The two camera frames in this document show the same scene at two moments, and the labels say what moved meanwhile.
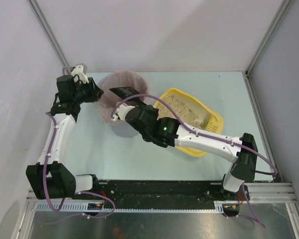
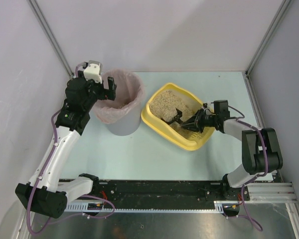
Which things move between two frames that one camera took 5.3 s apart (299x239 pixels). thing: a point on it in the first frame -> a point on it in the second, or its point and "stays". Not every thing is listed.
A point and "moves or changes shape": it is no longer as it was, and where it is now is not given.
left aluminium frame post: x=50 y=29 stays
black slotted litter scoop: x=124 y=92 moves or changes shape
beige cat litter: x=182 y=109 stays
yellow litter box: x=194 y=112 moves or changes shape
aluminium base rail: x=271 y=192 stays
